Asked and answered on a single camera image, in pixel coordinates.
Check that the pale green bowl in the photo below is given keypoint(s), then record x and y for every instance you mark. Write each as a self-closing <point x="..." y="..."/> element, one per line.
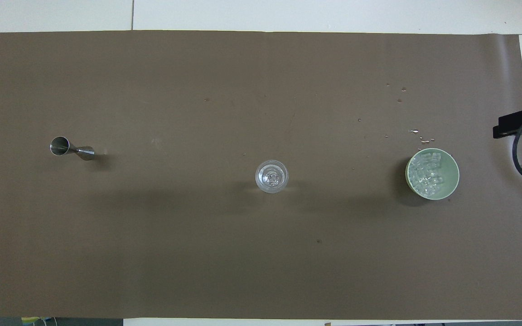
<point x="451" y="182"/>

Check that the clear ice cubes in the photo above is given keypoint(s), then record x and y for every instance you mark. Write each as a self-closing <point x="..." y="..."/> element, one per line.
<point x="425" y="175"/>

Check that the steel double jigger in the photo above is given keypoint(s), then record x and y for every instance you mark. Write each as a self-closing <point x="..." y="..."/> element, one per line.
<point x="60" y="146"/>

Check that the clear drinking glass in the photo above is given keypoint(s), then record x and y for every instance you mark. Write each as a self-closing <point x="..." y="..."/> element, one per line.
<point x="271" y="177"/>

